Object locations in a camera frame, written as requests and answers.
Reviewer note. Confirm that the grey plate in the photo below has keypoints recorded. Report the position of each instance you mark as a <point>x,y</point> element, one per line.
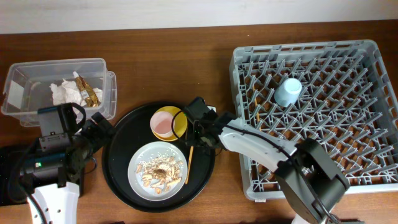
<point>149,151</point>

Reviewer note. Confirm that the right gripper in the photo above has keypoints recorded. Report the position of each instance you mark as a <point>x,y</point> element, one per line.
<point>191,138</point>

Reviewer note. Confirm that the clear plastic waste bin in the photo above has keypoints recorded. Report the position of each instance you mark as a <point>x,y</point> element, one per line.
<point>27,87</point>

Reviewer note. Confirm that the black rectangular tray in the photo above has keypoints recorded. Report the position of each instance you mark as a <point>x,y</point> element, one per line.
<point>9,177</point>

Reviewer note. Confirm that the gold foil wrapper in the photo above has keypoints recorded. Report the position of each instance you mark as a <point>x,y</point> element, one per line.
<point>86,92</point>

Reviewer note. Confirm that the white tissue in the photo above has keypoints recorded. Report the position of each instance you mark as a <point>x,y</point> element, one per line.
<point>67,92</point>

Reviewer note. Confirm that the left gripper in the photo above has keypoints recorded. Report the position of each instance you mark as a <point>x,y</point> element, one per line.
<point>90,127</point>

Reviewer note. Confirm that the grey dishwasher rack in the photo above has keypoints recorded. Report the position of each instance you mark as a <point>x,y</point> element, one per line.
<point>347,104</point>

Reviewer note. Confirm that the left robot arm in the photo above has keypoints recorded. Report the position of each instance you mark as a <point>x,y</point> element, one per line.
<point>50,204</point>

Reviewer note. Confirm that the pink cup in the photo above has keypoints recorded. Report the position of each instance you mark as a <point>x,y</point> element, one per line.
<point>161,123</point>

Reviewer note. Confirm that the wooden chopstick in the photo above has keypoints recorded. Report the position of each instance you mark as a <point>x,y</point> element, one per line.
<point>189,164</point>
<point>255,94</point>

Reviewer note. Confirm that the round black serving tray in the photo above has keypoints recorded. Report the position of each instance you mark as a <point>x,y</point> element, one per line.
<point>133,132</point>

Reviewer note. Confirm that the food scraps on plate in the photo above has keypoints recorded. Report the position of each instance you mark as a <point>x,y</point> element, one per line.
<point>160,173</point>

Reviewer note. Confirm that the light blue cup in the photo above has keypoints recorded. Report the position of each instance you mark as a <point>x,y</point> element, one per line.
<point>288,92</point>

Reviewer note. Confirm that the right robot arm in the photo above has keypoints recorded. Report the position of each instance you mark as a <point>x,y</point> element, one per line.
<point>308,177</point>

